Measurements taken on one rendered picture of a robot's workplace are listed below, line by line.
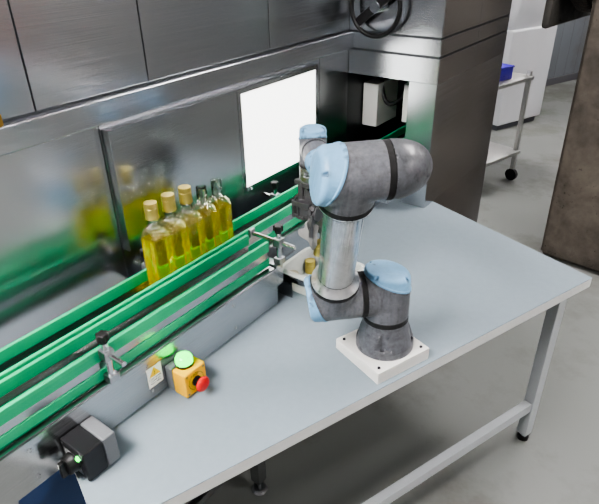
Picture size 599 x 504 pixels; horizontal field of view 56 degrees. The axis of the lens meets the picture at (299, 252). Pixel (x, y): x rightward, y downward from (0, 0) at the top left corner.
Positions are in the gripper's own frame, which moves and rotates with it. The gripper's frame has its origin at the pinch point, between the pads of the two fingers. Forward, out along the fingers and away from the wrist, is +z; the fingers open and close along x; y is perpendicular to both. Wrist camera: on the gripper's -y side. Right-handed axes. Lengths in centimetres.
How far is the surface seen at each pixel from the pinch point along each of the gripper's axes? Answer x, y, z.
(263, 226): 3.1, 18.2, -2.0
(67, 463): 87, 5, 11
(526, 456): -43, -65, 93
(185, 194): 29.6, 22.3, -22.0
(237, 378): 43.8, -3.3, 17.5
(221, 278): 32.4, 9.8, -2.0
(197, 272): 33.5, 17.3, -1.9
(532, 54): -445, 50, 27
